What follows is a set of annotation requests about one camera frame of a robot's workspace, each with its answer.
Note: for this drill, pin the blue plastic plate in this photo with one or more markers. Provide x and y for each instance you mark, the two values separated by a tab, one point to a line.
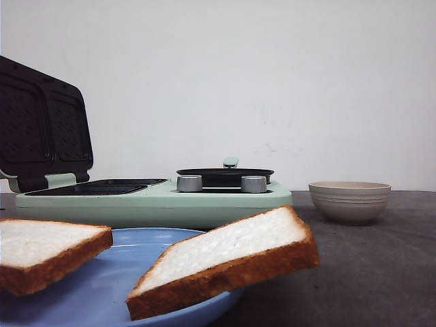
95	294

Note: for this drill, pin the mint green breakfast maker base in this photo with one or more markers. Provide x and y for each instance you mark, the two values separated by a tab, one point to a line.
127	203

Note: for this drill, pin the silver control knob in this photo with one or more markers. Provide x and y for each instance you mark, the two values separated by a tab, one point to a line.
253	184
189	183

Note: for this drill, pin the beige ribbed ceramic bowl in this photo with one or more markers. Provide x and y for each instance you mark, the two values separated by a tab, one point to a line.
350	202

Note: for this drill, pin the toast bread slice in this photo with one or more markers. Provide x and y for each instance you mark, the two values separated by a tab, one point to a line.
37	253
246	251

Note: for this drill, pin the black round frying pan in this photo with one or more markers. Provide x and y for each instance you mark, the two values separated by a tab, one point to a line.
227	176

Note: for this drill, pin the silver right control knob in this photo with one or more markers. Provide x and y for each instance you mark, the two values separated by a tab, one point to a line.
253	184

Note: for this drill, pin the silver left control knob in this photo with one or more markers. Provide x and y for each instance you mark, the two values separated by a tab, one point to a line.
189	183

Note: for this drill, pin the breakfast maker hinged lid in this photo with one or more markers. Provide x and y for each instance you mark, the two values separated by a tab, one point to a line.
44	129

